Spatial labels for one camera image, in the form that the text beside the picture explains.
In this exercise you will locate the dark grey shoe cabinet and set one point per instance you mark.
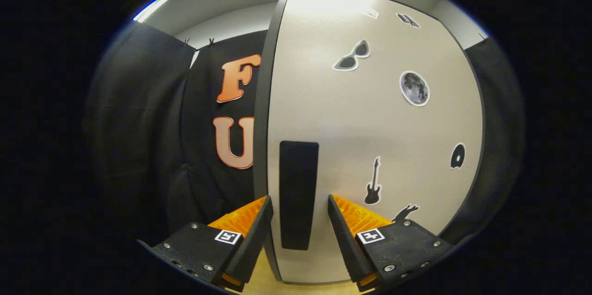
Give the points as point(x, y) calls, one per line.
point(261, 124)

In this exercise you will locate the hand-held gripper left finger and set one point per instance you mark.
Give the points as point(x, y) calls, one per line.
point(252, 244)

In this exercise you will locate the long ceiling light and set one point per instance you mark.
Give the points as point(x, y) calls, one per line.
point(150, 9)

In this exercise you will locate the black backdrop cloth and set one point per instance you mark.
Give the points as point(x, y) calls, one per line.
point(138, 138)

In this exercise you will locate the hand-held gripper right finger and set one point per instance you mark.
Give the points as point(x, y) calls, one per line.
point(347, 244)

